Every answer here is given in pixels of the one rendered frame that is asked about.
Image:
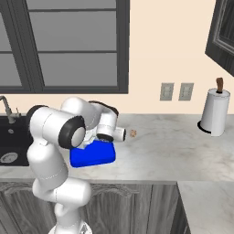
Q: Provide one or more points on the dark cupboard side panel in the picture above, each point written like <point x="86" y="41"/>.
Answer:
<point x="182" y="218"/>

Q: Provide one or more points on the narrow grey wood cupboard door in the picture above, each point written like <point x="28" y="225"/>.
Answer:
<point x="163" y="210"/>

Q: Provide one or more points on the white paper towel roll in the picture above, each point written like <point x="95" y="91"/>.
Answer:
<point x="215" y="114"/>

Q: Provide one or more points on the grey metal tap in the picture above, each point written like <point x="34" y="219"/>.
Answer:
<point x="9" y="111"/>

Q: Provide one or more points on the black sink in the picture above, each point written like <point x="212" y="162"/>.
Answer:
<point x="15" y="146"/>

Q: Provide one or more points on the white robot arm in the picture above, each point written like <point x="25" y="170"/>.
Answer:
<point x="48" y="152"/>

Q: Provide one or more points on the blue tray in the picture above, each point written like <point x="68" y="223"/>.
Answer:
<point x="94" y="155"/>

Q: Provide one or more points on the brown-topped paper towel holder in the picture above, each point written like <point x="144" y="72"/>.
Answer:
<point x="219" y="84"/>

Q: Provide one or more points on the dark wall cupboard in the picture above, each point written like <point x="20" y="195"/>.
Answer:
<point x="222" y="33"/>

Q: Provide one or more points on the grey wall outlet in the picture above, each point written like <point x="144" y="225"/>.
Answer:
<point x="167" y="91"/>
<point x="186" y="91"/>

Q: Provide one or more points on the dark framed window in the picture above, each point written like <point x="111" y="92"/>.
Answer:
<point x="73" y="45"/>

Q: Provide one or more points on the brown sugar cube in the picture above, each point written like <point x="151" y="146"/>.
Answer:
<point x="133" y="133"/>

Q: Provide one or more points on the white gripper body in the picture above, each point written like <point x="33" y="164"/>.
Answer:
<point x="89" y="137"/>

